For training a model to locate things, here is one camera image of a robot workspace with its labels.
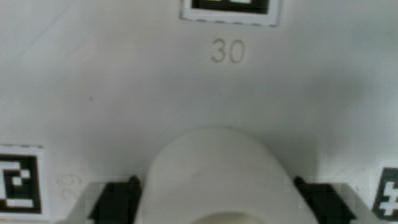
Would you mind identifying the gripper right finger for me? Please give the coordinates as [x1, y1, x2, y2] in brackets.
[293, 177, 385, 224]

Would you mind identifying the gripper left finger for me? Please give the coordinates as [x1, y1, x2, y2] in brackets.
[57, 176, 142, 224]

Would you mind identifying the white round table top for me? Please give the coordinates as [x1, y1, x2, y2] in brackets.
[0, 0, 398, 224]

